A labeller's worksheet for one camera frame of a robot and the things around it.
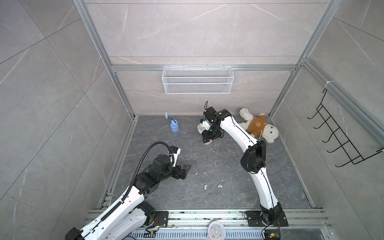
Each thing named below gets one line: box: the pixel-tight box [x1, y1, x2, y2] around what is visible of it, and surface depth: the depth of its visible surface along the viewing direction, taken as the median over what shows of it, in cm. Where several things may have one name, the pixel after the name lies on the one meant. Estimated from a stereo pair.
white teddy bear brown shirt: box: [238, 107, 279, 144], surface depth 106 cm
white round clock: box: [207, 221, 226, 240], surface depth 70 cm
